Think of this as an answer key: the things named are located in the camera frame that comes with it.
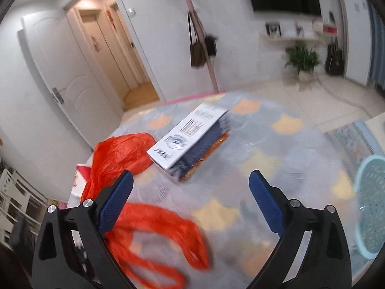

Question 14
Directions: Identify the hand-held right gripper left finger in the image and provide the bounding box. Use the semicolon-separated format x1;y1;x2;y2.
32;169;142;289

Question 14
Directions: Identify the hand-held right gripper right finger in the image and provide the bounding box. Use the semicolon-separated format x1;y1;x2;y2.
247;169;352;289

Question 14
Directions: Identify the orange plastic bag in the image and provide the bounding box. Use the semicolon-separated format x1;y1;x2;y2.
81;132;212;289

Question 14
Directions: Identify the blue and white carton box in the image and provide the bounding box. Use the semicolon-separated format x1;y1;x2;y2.
147;102;231;183

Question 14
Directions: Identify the light blue plastic basket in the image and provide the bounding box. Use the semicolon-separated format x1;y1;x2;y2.
353;155;385;259

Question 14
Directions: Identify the red and white paper cup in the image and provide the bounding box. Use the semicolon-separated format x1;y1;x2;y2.
72;163;94;200

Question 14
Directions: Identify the grey patterned tablecloth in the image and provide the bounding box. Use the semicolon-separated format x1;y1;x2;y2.
66;92;361;289

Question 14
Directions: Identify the white chair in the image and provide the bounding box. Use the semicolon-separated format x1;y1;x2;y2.
0;169;49;247

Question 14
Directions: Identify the blue patterned rug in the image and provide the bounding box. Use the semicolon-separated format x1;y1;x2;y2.
325;120;385;175

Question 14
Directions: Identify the white room door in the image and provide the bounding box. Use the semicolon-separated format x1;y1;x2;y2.
21;9;124;148

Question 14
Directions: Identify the green potted plant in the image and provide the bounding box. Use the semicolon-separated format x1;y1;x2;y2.
284;42;321;82

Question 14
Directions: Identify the white hallway door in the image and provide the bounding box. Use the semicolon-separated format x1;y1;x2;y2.
77;7;133;97

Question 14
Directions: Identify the brown hanging bag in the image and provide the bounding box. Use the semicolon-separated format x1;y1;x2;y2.
188;12;209;68

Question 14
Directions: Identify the black hanging bag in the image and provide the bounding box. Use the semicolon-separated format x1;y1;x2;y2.
205;34;219;58

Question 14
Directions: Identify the pink coat rack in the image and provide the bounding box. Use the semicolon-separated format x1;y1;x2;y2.
176;0;219;94

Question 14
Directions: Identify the red and white box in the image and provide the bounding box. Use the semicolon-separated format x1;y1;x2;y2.
313;21;338;35

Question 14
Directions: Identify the blue curtain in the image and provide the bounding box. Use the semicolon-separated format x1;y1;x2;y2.
368;3;385;91

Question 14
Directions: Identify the white refrigerator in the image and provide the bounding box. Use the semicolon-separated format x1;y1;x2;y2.
338;0;378;86

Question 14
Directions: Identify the white low wall shelf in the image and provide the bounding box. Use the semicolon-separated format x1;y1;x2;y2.
260;18;339;44

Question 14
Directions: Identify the black picture frame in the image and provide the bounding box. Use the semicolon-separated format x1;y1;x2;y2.
265;21;282;38

